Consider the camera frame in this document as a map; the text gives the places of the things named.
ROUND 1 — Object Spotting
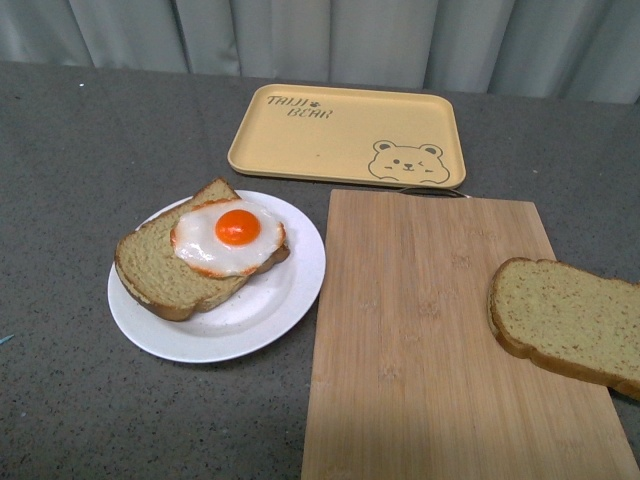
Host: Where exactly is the fried egg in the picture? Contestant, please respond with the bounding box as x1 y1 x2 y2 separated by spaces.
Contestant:
170 199 286 278

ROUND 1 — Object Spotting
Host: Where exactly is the bread slice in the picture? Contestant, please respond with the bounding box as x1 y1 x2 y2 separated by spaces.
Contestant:
114 177 292 322
487 258 639 399

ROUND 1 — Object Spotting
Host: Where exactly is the grey curtain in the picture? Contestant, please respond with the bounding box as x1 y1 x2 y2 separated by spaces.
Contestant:
1 1 639 104

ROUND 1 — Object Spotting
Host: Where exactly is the yellow bear serving tray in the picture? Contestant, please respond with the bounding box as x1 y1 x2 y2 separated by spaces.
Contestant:
228 84 466 189

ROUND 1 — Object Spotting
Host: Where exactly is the white round plate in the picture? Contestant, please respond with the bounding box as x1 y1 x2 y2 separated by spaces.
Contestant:
108 190 326 363

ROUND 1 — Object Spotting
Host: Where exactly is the metal cutting board handle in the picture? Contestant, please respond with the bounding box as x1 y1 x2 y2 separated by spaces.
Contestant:
398 187 469 198

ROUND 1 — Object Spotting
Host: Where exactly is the bamboo cutting board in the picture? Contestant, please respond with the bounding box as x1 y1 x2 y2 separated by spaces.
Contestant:
301 189 639 479

